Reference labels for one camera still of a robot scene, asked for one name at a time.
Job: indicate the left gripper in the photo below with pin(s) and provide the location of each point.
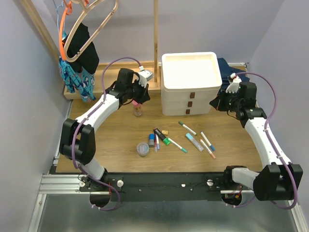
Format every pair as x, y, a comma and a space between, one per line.
145, 95

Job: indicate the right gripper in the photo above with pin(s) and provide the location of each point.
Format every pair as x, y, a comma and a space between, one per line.
217, 103

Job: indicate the pink lid bottle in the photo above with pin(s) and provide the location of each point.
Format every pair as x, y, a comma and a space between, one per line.
137, 108

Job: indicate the white drawer cabinet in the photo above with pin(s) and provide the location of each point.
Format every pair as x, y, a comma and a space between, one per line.
189, 81

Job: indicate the blue grey glue stick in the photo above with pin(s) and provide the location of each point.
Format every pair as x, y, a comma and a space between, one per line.
151, 142

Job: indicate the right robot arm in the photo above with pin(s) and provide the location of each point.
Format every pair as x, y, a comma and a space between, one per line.
279, 179

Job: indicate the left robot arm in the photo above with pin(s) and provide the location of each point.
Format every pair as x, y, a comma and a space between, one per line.
77, 141

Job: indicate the folded denim jeans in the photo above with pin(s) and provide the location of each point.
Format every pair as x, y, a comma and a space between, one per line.
226, 71

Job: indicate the green cap white marker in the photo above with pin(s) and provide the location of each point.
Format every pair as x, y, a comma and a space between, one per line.
187, 128

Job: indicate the blue tip white marker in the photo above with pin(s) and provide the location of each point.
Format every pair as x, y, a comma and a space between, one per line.
207, 141

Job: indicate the light blue lead case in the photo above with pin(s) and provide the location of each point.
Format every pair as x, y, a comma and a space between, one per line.
194, 142

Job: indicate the wooden clothes rack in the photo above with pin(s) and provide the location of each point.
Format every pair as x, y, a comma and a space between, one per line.
140, 44

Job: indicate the green black highlighter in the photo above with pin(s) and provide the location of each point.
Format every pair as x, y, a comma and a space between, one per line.
161, 136

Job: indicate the red white marker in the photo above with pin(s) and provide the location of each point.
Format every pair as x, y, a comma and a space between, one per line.
157, 142

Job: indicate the clear round clip jar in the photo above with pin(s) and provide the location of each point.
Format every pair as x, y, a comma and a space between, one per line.
142, 149

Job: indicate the orange tip white marker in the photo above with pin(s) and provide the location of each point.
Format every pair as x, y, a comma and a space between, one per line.
208, 149

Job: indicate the teal tip white marker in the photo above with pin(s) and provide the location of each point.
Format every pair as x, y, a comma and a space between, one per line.
177, 145

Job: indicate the blue patterned garment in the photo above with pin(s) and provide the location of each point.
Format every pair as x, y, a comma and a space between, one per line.
79, 75

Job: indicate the orange hanger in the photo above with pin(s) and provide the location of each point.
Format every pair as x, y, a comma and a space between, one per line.
67, 11

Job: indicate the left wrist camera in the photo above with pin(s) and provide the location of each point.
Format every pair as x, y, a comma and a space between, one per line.
144, 77

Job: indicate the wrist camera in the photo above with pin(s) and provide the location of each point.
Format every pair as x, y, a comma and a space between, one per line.
144, 77
233, 85

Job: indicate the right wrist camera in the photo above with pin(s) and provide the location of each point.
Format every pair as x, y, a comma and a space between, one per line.
233, 85

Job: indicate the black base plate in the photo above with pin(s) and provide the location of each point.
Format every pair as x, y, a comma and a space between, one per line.
161, 187

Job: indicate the blue wire hanger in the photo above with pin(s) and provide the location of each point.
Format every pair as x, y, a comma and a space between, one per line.
57, 11

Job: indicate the aluminium frame rail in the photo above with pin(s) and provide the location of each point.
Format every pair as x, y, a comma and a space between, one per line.
52, 184

